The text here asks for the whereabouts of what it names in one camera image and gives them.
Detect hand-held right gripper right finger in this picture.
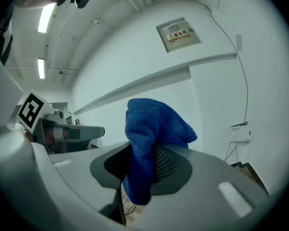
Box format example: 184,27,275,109
127,144,271,231

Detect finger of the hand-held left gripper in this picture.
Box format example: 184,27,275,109
53,124,106,154

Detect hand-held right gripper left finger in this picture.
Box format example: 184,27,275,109
31,140,132,226

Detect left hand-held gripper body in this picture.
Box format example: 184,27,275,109
15,89,66,154

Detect blue cloth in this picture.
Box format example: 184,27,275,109
122,98,198,206

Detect person's left hand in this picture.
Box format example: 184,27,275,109
43,126,70,153

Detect ceiling light panel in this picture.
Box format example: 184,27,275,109
38,3,56,34
37,58,46,79

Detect person's black shirt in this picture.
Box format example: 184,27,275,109
0,8,13,66

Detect cables under junction box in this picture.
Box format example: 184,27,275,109
224,141,242,168

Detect white wall junction box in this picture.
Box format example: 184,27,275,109
228,121,252,143

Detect wall electrical panel box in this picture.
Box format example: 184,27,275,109
155,16,203,53

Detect thin black wall cable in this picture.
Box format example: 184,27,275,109
178,0,250,125

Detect grey wall plate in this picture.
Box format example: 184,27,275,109
235,34,243,52

